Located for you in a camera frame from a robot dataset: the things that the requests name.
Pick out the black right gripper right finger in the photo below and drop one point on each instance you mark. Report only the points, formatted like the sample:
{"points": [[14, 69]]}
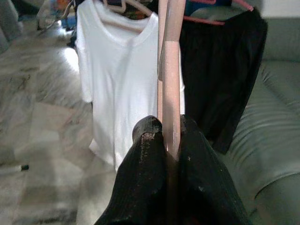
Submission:
{"points": [[206, 192]]}

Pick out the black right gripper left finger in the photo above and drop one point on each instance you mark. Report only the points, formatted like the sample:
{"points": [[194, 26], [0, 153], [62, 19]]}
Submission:
{"points": [[140, 187]]}

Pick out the pink plastic clothes hanger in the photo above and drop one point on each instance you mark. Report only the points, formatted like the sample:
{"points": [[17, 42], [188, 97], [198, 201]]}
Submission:
{"points": [[140, 8], [172, 93]]}

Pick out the red clothes hanger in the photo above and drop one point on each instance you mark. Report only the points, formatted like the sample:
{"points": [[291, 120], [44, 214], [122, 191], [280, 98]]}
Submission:
{"points": [[204, 20]]}

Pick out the grey green leather sofa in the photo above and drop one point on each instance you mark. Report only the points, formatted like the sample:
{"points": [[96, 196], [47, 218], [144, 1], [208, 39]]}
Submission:
{"points": [[269, 140]]}

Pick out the white t-shirt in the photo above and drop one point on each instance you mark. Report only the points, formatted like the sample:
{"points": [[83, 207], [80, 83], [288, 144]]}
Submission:
{"points": [[122, 82]]}

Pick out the black garment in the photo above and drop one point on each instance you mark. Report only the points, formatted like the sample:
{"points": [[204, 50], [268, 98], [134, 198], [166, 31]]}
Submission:
{"points": [[218, 82]]}

